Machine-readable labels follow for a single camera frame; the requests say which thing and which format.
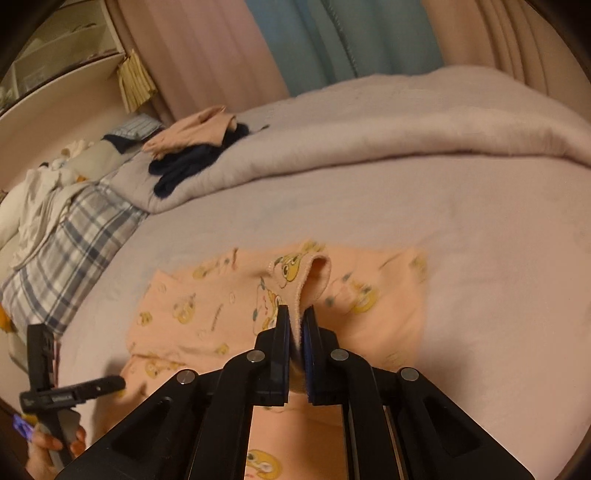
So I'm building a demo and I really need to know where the blue plaid pillow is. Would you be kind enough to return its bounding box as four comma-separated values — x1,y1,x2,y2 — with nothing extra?
0,182,149,334

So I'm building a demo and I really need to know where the pink curtain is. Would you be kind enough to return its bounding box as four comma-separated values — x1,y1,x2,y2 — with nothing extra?
419,0,583,118
105,0,297,121

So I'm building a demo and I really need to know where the dark navy garment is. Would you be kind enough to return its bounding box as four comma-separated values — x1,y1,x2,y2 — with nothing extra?
148,122,256,200

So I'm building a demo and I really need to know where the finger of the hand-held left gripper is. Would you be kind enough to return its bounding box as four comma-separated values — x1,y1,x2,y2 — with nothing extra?
74,375,127,404

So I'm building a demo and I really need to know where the person's left hand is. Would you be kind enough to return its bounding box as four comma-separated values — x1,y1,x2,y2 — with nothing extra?
25,422,88,477

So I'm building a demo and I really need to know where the peach cartoon-print pajama garment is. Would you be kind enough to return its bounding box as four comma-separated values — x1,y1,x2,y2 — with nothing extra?
95,239,428,480

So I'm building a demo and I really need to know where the bed with pale sheet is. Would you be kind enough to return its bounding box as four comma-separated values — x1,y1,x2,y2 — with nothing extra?
58,154,591,464

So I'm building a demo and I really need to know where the pile of white clothes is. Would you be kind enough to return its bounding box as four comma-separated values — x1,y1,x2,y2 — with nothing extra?
0,138,99,271

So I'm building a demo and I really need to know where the blue curtain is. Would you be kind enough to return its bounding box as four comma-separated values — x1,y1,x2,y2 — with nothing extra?
244,0,445,88

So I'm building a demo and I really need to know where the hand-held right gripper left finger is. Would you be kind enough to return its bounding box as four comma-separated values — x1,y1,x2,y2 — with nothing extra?
54,305,293,480

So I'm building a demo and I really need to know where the folded plain peach garment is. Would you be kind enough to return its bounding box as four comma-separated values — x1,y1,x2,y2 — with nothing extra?
142,105,238,161

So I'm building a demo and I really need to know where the white shelf unit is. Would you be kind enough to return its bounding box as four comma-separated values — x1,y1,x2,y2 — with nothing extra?
0,0,129,126

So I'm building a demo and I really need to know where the blue striped pillow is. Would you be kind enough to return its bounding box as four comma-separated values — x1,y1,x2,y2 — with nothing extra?
102,115,167,144

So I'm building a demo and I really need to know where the grey quilted blanket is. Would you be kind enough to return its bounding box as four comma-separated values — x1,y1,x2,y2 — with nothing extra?
150,65,591,215

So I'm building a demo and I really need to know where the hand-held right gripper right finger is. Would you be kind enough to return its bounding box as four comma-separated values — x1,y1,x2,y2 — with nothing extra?
300,305,536,480

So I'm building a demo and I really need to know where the yellow hanging cloth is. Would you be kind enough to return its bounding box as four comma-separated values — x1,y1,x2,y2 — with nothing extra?
116,48,158,114

